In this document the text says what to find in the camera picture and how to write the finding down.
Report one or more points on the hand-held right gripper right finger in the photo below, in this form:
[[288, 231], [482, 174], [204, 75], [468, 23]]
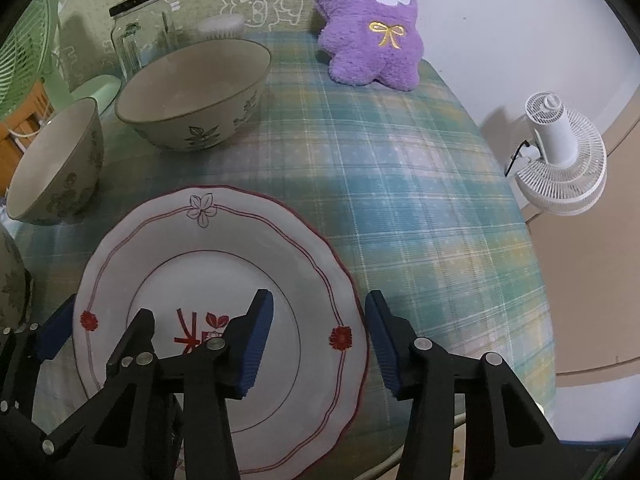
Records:
[[382, 345]]

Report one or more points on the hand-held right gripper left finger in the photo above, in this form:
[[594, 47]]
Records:
[[257, 340]]

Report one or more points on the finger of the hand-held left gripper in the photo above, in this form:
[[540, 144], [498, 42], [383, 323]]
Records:
[[55, 332]]

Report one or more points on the white plate with red rim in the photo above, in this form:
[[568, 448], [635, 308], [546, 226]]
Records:
[[225, 270]]

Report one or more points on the large floral ceramic bowl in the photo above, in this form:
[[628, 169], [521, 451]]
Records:
[[200, 85]]

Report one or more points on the small floral ceramic bowl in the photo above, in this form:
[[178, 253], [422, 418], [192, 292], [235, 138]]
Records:
[[12, 280], [50, 160]]

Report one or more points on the plaid tablecloth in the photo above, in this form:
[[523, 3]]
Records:
[[400, 185]]

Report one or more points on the beige wooden board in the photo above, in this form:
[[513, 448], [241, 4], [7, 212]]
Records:
[[600, 285]]

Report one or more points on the wooden furniture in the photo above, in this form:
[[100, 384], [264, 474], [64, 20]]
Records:
[[35, 105]]

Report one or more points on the white clip fan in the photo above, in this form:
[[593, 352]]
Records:
[[555, 135]]

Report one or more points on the green desk fan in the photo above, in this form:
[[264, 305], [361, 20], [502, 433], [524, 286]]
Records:
[[25, 60]]

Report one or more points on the purple plush toy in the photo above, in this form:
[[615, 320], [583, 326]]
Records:
[[370, 50]]

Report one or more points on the glass jar with black lid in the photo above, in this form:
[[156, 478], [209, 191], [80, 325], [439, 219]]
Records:
[[135, 30]]

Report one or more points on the cotton swab container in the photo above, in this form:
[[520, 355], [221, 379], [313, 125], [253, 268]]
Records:
[[220, 27]]

